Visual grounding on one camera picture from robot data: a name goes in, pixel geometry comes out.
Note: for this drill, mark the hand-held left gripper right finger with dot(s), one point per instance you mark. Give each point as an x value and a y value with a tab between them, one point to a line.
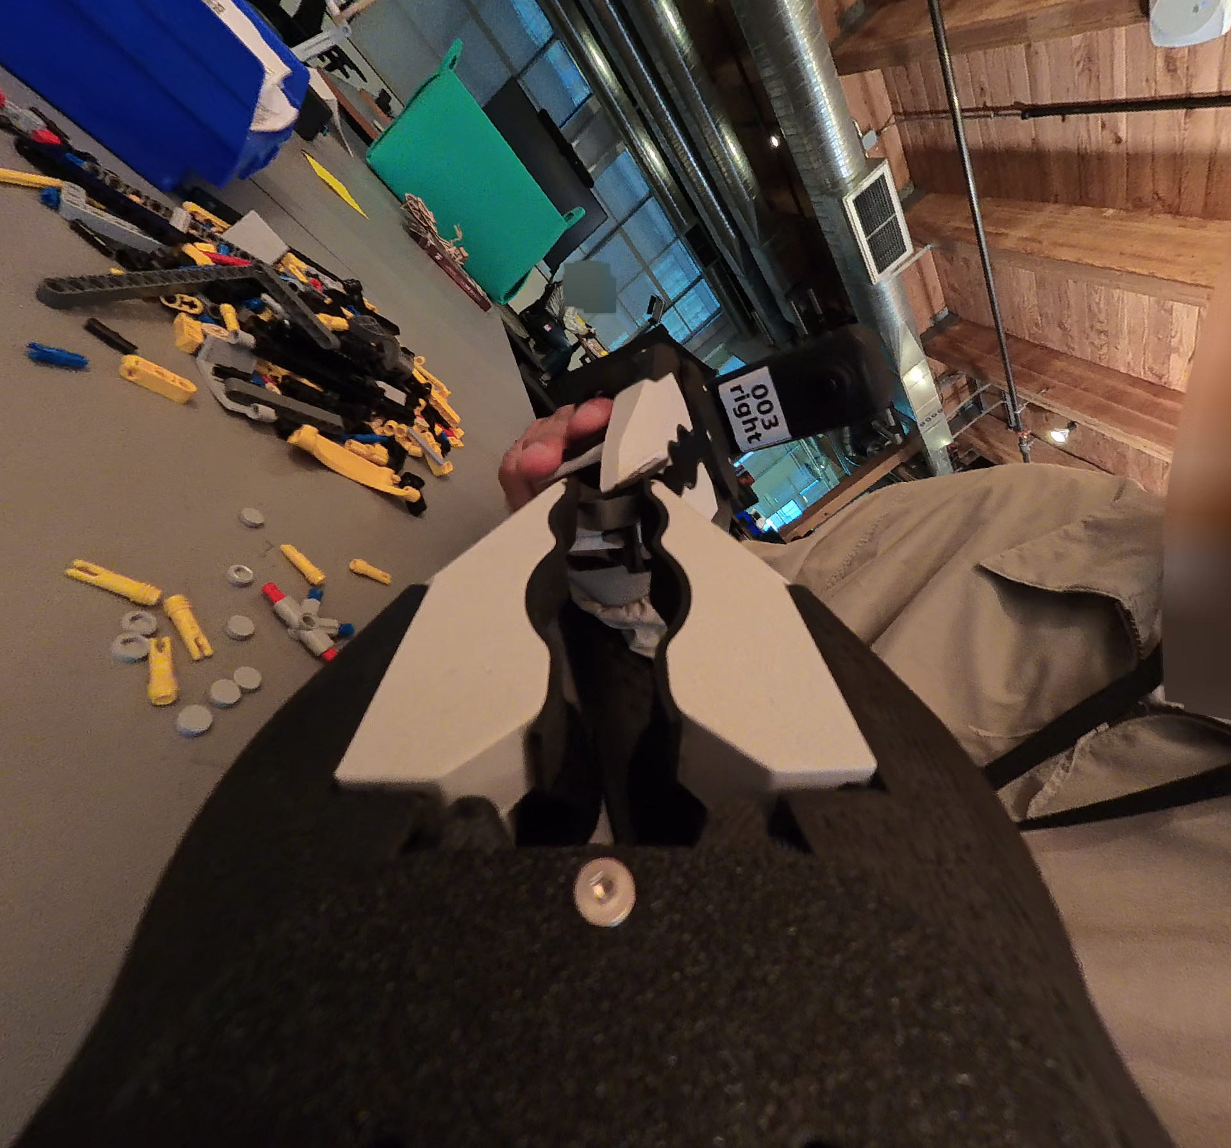
770	687

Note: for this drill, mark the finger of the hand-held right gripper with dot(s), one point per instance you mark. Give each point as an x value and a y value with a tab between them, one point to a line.
583	468
640	427

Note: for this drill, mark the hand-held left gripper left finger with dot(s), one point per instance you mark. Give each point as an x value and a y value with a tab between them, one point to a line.
443	687

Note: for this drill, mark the grey toy brick assembly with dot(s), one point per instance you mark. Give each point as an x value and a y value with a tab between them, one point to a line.
616	518

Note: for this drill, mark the yellow toy pin connector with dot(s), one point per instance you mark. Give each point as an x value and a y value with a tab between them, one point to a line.
371	571
113	583
163	671
302	564
189	626

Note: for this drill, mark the person's right forearm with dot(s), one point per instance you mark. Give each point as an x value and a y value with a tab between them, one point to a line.
866	533

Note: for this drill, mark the grey desk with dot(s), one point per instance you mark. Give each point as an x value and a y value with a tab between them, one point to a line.
97	494

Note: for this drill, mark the person's right hand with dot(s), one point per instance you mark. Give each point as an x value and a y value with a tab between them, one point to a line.
548	446

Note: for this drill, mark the white air vent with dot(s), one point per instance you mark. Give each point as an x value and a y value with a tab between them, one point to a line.
879	220

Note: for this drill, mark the pile of toy bricks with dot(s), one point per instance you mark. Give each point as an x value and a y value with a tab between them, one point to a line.
337	369

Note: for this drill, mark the black monitor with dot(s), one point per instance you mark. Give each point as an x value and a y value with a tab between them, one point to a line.
539	147

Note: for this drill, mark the teal folding bin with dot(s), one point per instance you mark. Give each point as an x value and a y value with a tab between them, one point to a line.
462	177

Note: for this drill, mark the yellow paper slip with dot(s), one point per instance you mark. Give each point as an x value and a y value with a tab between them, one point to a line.
337	182

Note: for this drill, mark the yellow holed toy brick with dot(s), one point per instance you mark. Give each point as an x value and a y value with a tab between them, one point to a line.
160	379

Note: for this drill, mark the person's beige jacket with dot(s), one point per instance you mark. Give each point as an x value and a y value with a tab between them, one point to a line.
1106	975

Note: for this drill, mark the small black box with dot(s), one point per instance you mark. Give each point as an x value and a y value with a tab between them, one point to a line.
313	114

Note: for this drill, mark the long dark grey beam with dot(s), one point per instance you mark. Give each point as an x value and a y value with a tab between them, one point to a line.
144	282

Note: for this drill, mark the black toy pin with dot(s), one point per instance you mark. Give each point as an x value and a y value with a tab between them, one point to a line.
111	334

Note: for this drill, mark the blue toy pin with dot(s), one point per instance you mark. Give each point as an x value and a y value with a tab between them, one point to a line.
58	356

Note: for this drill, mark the blue bin with papers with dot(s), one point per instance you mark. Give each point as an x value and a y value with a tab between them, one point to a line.
270	61

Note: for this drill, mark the blue storage bin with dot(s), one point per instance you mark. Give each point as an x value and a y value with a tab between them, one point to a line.
125	42

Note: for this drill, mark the silver ventilation duct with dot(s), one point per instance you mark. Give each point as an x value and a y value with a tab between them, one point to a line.
798	61

